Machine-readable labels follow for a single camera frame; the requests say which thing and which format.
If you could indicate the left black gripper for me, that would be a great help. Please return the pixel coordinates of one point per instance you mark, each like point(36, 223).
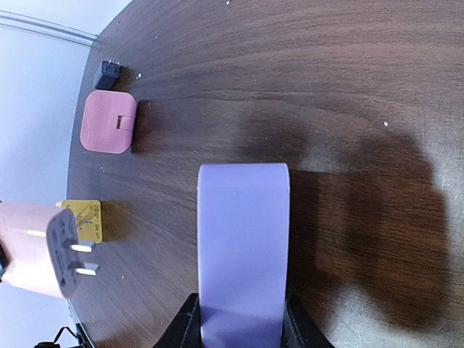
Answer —
point(4, 262)

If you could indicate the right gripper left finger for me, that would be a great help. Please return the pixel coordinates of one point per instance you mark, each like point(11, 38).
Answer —
point(184, 331)

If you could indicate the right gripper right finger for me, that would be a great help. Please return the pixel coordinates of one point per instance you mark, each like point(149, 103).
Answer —
point(299, 329)

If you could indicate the pink charger plug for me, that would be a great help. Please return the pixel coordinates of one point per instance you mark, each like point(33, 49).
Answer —
point(43, 249)

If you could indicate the yellow cube adapter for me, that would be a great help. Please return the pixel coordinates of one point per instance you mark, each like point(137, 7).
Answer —
point(88, 218)

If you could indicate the purple power strip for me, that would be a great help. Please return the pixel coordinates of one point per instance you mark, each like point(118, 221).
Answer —
point(243, 213)

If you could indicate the grey charger plug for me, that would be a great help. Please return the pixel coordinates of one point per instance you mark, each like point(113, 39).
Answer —
point(106, 75)

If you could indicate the pink flat adapter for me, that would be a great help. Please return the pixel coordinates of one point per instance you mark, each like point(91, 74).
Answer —
point(108, 122)

